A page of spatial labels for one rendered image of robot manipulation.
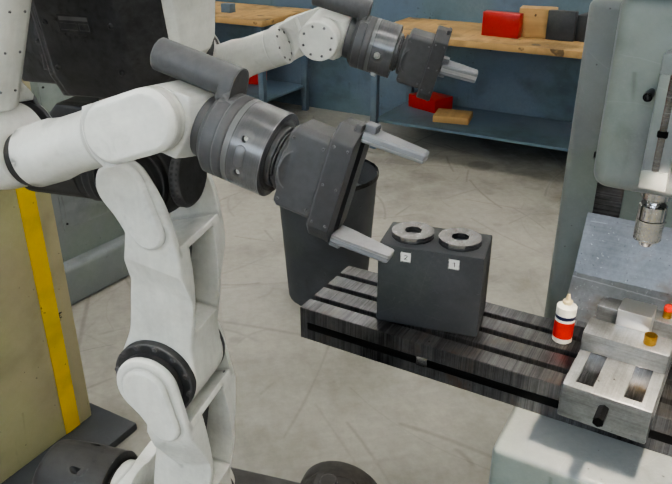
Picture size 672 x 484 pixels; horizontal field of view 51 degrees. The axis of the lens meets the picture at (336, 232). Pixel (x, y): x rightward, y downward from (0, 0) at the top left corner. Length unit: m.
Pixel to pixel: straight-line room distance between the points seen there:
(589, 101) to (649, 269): 0.41
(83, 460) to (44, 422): 1.15
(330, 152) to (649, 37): 0.67
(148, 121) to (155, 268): 0.42
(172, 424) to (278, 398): 1.62
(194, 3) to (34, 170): 0.32
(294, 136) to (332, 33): 0.51
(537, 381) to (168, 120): 0.97
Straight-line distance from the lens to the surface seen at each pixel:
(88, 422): 2.81
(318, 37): 1.17
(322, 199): 0.67
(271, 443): 2.64
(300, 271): 3.28
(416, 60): 1.19
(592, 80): 1.71
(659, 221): 1.36
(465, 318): 1.51
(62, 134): 0.82
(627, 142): 1.24
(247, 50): 1.25
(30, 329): 2.50
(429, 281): 1.49
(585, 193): 1.78
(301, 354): 3.06
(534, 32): 5.20
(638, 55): 1.21
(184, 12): 0.99
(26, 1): 0.88
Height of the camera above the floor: 1.76
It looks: 25 degrees down
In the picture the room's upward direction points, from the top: straight up
